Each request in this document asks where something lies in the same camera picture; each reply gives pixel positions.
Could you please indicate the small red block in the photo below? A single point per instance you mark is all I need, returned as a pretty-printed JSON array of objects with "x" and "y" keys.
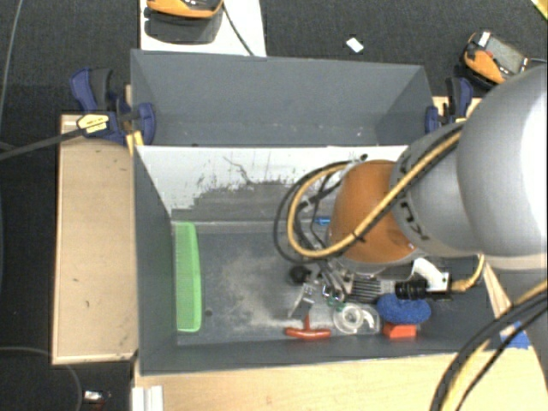
[{"x": 399, "y": 330}]

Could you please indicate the black cylinder on white bracket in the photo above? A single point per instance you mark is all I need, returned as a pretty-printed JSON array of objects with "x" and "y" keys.
[{"x": 413, "y": 290}]

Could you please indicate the clear plastic tape dispenser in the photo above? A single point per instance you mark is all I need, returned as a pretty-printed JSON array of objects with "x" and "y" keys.
[{"x": 353, "y": 317}]

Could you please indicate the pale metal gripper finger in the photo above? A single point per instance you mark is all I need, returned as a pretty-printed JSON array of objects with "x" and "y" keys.
[
  {"x": 301, "y": 304},
  {"x": 329, "y": 290}
]

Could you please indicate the pale wood board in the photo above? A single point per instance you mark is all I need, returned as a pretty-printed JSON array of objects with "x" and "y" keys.
[{"x": 96, "y": 251}]

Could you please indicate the grey metal bin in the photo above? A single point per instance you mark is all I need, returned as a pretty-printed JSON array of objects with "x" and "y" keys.
[{"x": 257, "y": 109}]

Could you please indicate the green plastic comb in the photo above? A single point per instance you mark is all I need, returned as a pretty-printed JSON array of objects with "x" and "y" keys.
[{"x": 187, "y": 276}]

